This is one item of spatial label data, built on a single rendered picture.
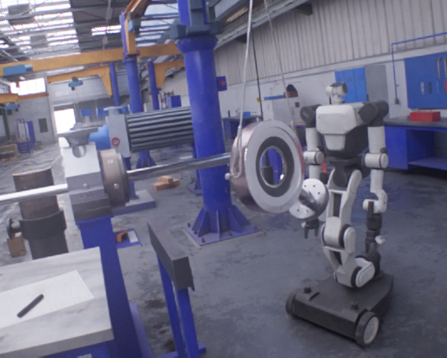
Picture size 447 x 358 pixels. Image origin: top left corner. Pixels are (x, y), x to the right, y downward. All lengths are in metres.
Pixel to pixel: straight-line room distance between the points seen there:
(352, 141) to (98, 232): 1.46
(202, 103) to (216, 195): 1.00
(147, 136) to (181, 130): 0.54
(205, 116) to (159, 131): 1.95
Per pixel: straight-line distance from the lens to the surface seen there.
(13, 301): 1.51
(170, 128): 5.87
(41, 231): 3.64
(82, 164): 2.12
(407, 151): 6.08
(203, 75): 3.95
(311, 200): 1.69
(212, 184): 4.04
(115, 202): 2.21
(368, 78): 6.96
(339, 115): 2.13
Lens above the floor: 1.47
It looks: 9 degrees down
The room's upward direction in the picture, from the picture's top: 7 degrees counter-clockwise
